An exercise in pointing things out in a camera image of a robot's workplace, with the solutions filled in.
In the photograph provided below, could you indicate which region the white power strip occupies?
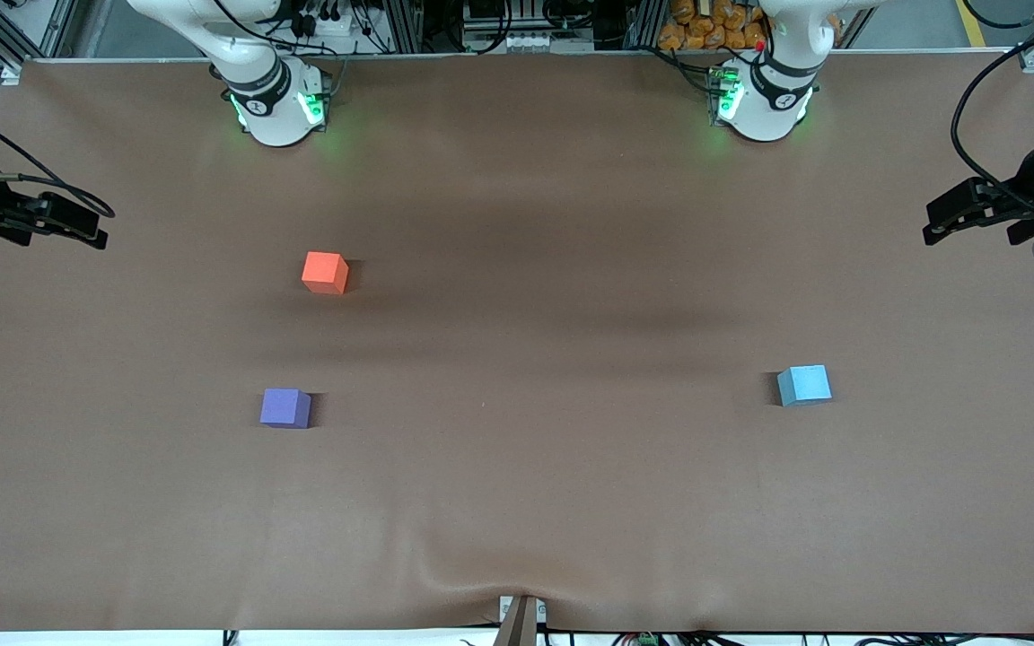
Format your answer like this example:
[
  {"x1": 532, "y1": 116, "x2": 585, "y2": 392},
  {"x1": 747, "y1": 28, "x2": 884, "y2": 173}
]
[{"x1": 305, "y1": 7, "x2": 366, "y2": 39}]

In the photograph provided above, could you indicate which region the white terminal block row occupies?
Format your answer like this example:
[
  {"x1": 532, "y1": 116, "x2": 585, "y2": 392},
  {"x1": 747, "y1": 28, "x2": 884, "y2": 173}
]
[{"x1": 501, "y1": 31, "x2": 574, "y2": 52}]

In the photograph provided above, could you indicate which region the light blue foam block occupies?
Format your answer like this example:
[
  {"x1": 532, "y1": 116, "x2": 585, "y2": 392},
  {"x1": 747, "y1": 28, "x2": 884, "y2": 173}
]
[{"x1": 777, "y1": 364, "x2": 833, "y2": 408}]

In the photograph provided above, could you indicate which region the orange foam block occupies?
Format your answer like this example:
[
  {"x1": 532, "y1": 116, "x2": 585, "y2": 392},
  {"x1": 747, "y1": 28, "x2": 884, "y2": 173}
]
[{"x1": 301, "y1": 251, "x2": 350, "y2": 296}]

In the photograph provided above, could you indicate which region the aluminium frame profile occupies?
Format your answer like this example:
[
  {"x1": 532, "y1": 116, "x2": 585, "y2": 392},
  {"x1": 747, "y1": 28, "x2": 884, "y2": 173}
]
[{"x1": 0, "y1": 0, "x2": 80, "y2": 73}]

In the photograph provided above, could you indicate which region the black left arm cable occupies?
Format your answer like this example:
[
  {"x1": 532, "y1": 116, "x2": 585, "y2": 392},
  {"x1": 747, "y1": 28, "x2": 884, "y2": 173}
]
[{"x1": 950, "y1": 16, "x2": 1034, "y2": 216}]

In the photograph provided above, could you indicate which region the purple foam block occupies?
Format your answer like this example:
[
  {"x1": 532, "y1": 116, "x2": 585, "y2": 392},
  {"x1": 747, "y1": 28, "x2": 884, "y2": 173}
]
[{"x1": 259, "y1": 388, "x2": 312, "y2": 430}]

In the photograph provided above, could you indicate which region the bag of orange items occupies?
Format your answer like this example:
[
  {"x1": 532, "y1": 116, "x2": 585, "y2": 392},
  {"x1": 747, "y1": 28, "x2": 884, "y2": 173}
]
[{"x1": 657, "y1": 0, "x2": 767, "y2": 52}]

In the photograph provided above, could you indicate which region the brown strap with metal bracket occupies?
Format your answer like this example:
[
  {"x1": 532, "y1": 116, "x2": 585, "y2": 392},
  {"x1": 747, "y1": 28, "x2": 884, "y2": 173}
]
[{"x1": 497, "y1": 592, "x2": 548, "y2": 646}]

